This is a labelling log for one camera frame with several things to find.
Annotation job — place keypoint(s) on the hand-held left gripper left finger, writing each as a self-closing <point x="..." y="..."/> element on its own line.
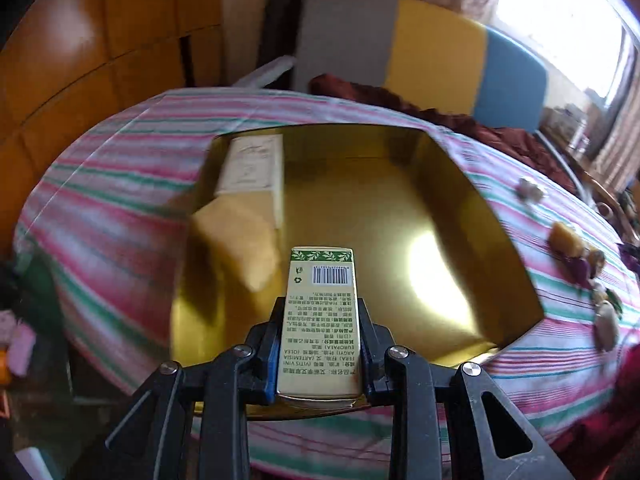
<point x="269" y="342"/>

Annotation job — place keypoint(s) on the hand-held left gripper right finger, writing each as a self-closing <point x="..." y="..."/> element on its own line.
<point x="371" y="345"/>

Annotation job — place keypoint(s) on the cream green printed carton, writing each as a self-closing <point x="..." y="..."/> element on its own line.
<point x="320" y="335"/>

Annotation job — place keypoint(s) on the gold tray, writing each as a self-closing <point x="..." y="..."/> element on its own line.
<point x="390" y="220"/>

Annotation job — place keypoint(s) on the purple snack packet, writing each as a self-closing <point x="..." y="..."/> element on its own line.
<point x="579" y="267"/>

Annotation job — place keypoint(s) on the yellow sponge block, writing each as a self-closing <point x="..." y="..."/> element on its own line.
<point x="235" y="240"/>

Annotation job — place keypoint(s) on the white flat box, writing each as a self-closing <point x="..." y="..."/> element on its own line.
<point x="250" y="165"/>

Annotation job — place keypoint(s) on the small white crumpled item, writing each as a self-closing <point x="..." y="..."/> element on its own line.
<point x="530" y="190"/>

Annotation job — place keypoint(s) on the yellow grey sock bundle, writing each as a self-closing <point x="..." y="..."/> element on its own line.
<point x="567" y="240"/>

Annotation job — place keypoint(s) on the beige rolled sock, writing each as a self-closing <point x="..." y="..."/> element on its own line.
<point x="607" y="327"/>

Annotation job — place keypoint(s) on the green white snack packet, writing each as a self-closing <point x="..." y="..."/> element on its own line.
<point x="607" y="296"/>

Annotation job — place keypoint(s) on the pink cloth item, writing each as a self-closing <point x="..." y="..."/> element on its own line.
<point x="22" y="352"/>

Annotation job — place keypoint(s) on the maroon blanket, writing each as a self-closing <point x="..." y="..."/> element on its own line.
<point x="510" y="140"/>

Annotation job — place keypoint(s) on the wooden chair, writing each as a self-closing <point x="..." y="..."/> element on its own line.
<point x="607" y="200"/>

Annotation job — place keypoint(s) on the grey yellow blue headboard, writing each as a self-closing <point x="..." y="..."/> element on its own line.
<point x="430" y="50"/>

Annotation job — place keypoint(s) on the wooden wardrobe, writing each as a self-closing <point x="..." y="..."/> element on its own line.
<point x="75" y="60"/>

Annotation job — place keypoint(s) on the bright window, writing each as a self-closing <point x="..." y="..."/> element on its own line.
<point x="560" y="20"/>

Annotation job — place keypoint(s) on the grey bed rail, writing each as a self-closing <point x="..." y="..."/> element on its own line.
<point x="560" y="160"/>

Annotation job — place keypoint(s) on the dark upright post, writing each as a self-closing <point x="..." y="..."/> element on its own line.
<point x="280" y="15"/>

